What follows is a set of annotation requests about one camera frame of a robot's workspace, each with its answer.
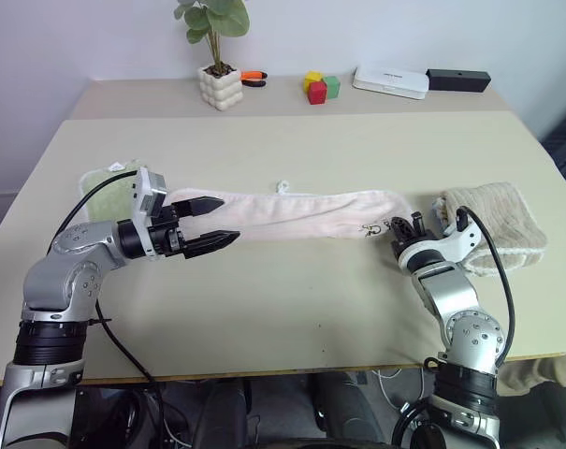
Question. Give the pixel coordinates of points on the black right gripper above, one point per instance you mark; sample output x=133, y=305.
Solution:
x=406, y=237

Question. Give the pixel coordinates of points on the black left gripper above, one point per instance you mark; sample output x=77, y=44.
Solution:
x=166, y=231

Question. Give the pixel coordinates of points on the pink towel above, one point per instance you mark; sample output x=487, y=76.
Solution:
x=301, y=215

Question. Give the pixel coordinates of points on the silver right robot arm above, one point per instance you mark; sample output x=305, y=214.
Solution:
x=455, y=299

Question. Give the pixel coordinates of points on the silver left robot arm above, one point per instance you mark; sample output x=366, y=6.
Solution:
x=72, y=276

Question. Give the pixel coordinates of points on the beige knitted towel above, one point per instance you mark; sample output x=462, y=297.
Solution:
x=502, y=215

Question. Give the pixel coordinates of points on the green towel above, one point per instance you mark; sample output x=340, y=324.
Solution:
x=109, y=196

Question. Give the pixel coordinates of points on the white bubble plant pot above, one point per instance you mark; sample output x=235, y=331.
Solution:
x=221, y=91

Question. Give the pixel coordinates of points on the white flat box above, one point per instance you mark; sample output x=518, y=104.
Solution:
x=390, y=82

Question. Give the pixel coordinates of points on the black oblong box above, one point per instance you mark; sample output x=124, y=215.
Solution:
x=458, y=80

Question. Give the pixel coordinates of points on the orange black pliers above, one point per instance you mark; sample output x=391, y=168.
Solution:
x=253, y=77

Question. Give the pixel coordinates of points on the green cube block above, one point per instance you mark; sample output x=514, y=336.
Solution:
x=333, y=86

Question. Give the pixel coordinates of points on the red cube block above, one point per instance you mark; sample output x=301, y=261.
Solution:
x=318, y=92

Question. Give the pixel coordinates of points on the yellow cube block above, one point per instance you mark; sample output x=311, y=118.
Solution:
x=313, y=78

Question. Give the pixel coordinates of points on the black chair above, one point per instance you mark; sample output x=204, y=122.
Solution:
x=565, y=140

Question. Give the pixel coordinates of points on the dark rounded shape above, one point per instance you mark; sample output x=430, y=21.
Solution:
x=343, y=407

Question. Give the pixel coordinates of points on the green leafy plant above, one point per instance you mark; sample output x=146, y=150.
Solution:
x=217, y=18

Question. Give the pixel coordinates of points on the beige cloth under table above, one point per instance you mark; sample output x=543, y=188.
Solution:
x=544, y=379

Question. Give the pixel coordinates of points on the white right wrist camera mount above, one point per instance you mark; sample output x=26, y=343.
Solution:
x=458, y=243

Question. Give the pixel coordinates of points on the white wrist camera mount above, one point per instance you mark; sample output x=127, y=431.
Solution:
x=458, y=243
x=148, y=192

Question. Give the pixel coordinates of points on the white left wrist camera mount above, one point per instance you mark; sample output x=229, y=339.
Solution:
x=148, y=192

